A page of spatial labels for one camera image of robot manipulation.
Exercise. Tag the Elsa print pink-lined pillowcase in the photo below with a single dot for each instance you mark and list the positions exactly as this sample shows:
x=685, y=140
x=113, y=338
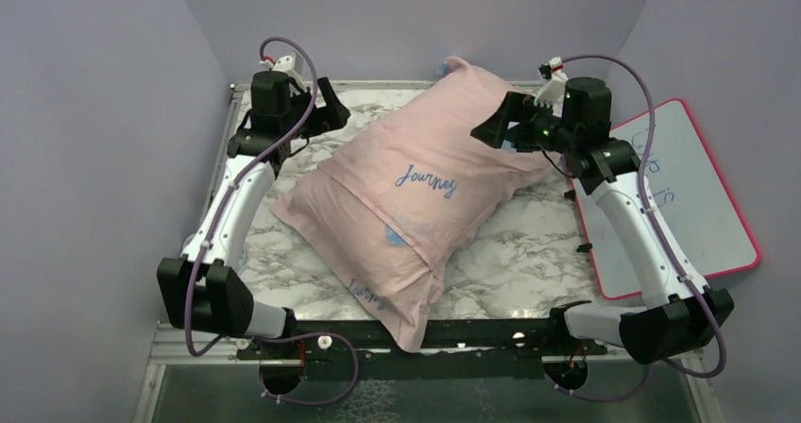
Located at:
x=387, y=209

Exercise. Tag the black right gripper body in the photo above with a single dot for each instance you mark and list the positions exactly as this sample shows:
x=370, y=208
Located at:
x=537, y=127

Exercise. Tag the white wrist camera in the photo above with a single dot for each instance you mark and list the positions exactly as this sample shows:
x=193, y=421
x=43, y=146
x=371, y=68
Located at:
x=554, y=82
x=292, y=65

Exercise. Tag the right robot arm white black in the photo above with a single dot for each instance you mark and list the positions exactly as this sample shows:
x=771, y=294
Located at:
x=681, y=312

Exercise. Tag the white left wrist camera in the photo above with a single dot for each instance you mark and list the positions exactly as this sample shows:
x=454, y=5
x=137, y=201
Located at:
x=292, y=65

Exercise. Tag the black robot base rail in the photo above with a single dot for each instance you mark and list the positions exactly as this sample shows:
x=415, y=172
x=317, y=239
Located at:
x=522, y=349

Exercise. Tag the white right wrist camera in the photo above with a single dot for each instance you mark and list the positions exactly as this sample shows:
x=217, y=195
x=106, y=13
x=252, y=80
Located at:
x=554, y=82

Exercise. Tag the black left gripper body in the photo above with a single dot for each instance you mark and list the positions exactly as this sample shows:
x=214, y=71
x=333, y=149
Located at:
x=315, y=126

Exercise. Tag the pink framed whiteboard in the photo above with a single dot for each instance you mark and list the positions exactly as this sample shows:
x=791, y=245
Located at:
x=693, y=199

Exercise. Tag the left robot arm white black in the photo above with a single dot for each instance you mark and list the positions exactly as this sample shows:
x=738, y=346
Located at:
x=201, y=288

